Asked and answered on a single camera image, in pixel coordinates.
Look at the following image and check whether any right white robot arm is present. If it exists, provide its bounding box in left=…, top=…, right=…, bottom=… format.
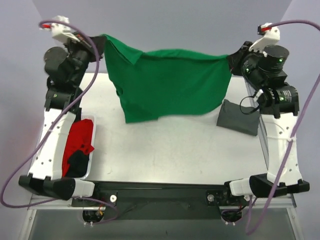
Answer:
left=221, top=41, right=310, bottom=204

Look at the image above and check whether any white plastic laundry basket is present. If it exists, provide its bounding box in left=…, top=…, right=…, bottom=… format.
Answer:
left=58, top=114, right=97, bottom=180

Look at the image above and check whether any green t shirt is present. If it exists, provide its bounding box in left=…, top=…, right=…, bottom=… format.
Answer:
left=104, top=35, right=231, bottom=124

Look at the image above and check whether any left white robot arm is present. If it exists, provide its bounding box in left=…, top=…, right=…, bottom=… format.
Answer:
left=18, top=33, right=107, bottom=206

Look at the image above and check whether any black t shirt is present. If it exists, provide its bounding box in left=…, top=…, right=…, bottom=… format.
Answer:
left=65, top=150, right=89, bottom=178

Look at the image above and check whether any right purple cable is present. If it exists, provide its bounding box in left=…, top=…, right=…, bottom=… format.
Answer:
left=221, top=19, right=320, bottom=236

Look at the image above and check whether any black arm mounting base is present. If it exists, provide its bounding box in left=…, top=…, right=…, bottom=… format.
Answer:
left=71, top=181, right=248, bottom=220

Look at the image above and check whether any red t shirt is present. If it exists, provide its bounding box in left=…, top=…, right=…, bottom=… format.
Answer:
left=61, top=119, right=95, bottom=177

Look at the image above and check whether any folded dark grey t shirt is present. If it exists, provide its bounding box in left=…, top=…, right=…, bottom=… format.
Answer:
left=216, top=99, right=260, bottom=136

